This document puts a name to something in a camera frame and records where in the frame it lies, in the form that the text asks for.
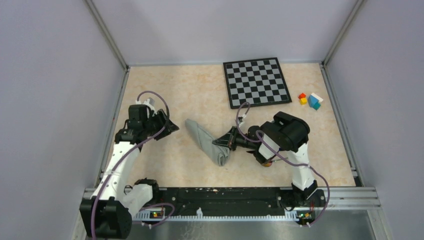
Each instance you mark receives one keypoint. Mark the white wooden block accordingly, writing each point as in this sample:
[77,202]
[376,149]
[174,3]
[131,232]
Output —
[319,99]

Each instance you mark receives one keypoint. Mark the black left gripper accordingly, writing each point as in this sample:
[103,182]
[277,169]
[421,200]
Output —
[160,113]

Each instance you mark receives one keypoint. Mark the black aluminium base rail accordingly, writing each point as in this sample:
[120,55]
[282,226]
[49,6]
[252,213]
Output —
[246,204]

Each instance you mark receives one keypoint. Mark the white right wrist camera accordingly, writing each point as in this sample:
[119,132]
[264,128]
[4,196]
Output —
[241,119]

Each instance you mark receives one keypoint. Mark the yellow wooden block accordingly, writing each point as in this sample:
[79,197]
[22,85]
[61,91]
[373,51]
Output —
[303,101]

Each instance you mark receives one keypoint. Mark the black and grey chessboard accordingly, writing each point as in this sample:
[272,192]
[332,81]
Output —
[260,82]

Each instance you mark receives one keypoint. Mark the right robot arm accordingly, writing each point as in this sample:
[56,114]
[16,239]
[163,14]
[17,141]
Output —
[286,137]

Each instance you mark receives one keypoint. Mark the iridescent metal spoon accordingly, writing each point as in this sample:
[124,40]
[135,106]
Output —
[270,162]

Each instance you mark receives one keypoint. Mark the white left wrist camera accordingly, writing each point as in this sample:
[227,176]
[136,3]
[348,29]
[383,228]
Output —
[150,103]

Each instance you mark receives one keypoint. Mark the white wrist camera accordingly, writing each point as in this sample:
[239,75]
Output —
[241,119]
[150,103]

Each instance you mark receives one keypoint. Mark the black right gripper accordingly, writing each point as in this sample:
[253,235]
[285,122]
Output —
[229,139]

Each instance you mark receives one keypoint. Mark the grey cloth napkin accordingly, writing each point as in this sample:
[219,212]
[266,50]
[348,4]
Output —
[204,140]

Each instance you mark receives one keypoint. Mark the red wooden block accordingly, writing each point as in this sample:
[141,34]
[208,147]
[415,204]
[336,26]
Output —
[302,95]

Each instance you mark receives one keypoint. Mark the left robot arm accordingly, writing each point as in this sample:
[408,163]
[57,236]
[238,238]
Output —
[116,179]

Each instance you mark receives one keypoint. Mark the teal wooden block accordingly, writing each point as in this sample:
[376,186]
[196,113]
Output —
[316,106]

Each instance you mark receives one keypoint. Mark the blue wooden block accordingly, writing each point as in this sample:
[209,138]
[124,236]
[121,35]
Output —
[312,101]

